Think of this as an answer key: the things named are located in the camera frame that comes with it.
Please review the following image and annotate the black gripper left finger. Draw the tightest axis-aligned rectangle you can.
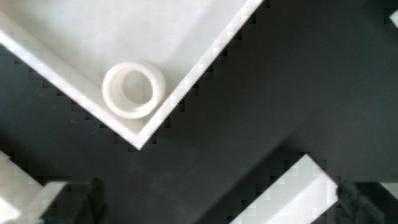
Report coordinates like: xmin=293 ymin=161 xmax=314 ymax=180
xmin=40 ymin=178 xmax=106 ymax=224

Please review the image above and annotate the white left obstacle wall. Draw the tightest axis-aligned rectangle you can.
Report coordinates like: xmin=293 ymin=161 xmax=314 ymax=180
xmin=0 ymin=151 xmax=65 ymax=224

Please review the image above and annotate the white front obstacle wall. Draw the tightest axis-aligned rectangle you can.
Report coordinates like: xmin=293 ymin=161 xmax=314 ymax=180
xmin=229 ymin=155 xmax=337 ymax=224

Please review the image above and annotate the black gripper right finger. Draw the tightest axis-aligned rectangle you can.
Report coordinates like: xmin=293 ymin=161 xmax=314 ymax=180
xmin=334 ymin=182 xmax=398 ymax=224

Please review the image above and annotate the white obstacle wall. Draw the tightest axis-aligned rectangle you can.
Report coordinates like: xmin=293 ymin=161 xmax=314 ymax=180
xmin=229 ymin=155 xmax=337 ymax=224
xmin=389 ymin=11 xmax=398 ymax=28
xmin=0 ymin=151 xmax=65 ymax=224

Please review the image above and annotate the white right obstacle wall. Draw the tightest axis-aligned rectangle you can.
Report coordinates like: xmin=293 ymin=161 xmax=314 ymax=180
xmin=389 ymin=11 xmax=398 ymax=28

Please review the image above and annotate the white square table top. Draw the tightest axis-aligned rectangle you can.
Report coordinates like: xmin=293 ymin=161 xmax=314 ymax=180
xmin=0 ymin=0 xmax=264 ymax=147

